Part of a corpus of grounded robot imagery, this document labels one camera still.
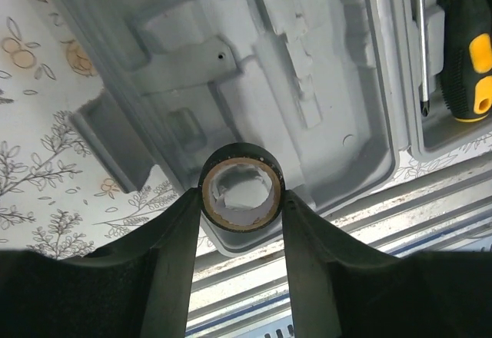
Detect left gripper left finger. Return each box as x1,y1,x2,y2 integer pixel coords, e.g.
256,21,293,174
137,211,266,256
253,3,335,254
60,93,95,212
1,189,201,337

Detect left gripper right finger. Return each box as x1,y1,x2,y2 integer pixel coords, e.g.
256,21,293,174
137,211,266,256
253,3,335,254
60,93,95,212
283,191,491,337

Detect grey plastic tool case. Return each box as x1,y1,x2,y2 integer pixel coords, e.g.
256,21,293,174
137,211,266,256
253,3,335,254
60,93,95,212
52,0,491,239

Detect black yellow phillips screwdriver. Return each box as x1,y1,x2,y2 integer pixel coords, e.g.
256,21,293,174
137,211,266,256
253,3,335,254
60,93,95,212
415,0,430,117

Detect aluminium mounting rail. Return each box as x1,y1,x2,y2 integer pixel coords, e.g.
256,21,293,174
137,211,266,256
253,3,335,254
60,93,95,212
185,154,491,337

